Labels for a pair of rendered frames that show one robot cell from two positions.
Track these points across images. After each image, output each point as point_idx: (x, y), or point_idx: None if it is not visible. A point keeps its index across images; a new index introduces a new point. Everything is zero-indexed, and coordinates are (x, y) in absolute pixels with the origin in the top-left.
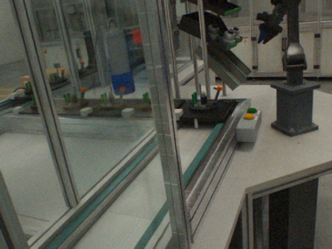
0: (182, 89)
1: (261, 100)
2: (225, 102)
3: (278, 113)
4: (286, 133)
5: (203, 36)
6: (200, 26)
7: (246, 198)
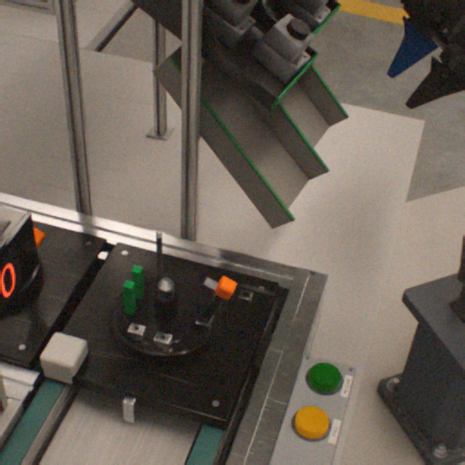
0: (113, 78)
1: (362, 212)
2: (241, 301)
3: (409, 379)
4: (421, 452)
5: (190, 43)
6: (184, 8)
7: None
